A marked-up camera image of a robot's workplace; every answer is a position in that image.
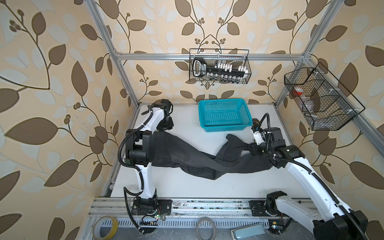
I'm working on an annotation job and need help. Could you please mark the dark grey trousers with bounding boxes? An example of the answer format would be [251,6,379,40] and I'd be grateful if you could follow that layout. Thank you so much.
[152,132,274,180]

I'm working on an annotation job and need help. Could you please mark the teal plastic basket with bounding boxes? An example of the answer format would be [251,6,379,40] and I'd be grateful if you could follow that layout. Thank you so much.
[198,99,253,133]

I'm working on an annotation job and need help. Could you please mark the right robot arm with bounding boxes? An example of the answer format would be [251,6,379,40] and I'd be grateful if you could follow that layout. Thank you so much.
[251,127,368,240]

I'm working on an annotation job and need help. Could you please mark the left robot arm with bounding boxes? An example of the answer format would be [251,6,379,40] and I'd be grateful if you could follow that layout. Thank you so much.
[118,99,174,213]

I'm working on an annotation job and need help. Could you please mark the black white tool set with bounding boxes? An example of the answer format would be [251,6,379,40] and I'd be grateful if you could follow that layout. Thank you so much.
[190,57,252,78]

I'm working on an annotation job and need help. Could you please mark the red white small item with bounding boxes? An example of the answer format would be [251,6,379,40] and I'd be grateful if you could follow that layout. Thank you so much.
[292,87,304,97]

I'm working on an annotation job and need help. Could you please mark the yellow tape roll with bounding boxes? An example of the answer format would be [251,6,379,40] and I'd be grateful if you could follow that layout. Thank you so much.
[92,216,119,240]

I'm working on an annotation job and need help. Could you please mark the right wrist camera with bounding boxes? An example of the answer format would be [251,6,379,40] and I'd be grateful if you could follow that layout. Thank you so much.
[252,128,265,146]

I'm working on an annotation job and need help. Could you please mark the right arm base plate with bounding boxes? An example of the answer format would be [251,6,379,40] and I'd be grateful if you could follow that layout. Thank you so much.
[249,200,289,218]

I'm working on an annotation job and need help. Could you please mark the back wire basket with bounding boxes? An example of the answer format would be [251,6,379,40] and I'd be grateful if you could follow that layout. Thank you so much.
[189,48,252,85]

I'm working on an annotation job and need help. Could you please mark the wire basket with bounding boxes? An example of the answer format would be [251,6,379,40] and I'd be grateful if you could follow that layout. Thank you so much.
[284,63,366,131]
[189,48,252,85]

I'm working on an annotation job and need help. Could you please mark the right wire basket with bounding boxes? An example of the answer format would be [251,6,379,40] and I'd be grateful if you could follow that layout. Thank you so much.
[284,63,366,131]

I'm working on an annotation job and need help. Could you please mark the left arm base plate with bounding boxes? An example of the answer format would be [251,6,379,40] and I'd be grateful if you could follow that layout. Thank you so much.
[131,199,173,216]

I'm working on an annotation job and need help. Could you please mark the grey tape ring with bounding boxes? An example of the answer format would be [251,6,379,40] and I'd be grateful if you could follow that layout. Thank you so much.
[195,217,217,240]

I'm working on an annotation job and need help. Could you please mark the aluminium front rail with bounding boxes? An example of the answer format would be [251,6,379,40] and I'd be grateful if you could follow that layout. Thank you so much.
[88,197,337,220]

